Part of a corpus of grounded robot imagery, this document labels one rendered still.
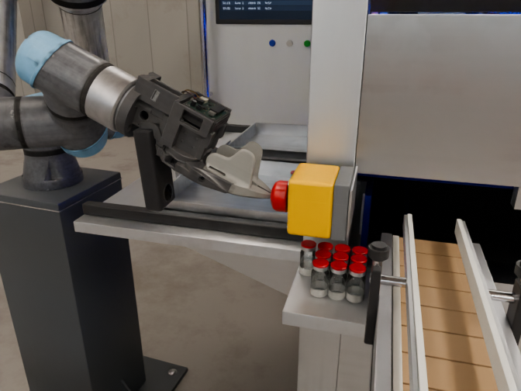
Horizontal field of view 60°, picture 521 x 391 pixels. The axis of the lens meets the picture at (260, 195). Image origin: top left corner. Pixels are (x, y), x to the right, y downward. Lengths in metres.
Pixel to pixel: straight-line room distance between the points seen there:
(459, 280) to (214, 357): 1.36
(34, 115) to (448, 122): 0.55
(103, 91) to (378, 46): 0.33
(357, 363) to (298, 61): 1.12
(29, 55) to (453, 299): 0.57
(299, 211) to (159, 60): 4.10
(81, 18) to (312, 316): 0.76
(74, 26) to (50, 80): 0.44
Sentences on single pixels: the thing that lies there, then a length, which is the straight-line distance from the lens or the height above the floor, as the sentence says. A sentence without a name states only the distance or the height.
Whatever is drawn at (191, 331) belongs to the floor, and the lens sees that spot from 1.95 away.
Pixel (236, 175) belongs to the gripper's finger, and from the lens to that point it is 0.56.
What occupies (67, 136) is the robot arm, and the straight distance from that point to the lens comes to 0.71.
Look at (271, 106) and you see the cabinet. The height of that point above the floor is 0.89.
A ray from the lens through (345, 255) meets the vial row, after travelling 0.59.
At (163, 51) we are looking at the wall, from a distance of 4.55.
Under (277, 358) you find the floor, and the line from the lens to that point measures 1.82.
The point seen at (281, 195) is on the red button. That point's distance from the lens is 0.56.
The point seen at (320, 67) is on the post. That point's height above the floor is 1.15.
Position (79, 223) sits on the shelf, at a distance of 0.83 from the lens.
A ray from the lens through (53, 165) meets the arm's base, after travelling 1.26.
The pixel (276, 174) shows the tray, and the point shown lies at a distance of 0.98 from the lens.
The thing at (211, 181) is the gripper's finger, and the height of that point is 1.02.
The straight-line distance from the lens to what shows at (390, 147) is 0.60.
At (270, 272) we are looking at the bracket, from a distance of 0.82.
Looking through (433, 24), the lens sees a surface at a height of 1.20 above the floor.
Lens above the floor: 1.21
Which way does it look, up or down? 22 degrees down
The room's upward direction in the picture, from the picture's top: straight up
